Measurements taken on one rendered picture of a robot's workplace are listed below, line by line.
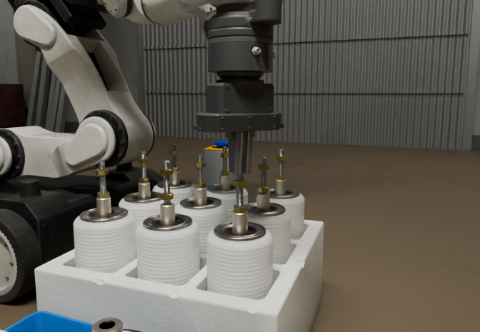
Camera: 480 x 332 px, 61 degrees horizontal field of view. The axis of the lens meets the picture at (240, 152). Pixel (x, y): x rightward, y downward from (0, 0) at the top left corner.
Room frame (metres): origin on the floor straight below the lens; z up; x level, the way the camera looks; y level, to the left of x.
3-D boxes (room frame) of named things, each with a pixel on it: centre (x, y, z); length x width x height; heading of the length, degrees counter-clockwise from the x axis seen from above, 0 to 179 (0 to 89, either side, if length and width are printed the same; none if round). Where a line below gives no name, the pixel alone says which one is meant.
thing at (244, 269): (0.56, 0.00, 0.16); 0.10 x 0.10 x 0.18
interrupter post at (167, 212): (0.60, 0.11, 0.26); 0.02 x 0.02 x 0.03
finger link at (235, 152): (0.56, 0.01, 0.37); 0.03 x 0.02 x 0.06; 27
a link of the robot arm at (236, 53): (0.56, 0.00, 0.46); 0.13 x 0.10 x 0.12; 117
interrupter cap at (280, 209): (0.67, -0.04, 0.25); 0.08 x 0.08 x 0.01
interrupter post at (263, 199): (0.67, -0.04, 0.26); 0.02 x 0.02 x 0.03
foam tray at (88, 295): (0.71, 0.07, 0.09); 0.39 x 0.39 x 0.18; 70
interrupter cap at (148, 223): (0.60, 0.11, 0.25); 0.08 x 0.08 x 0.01
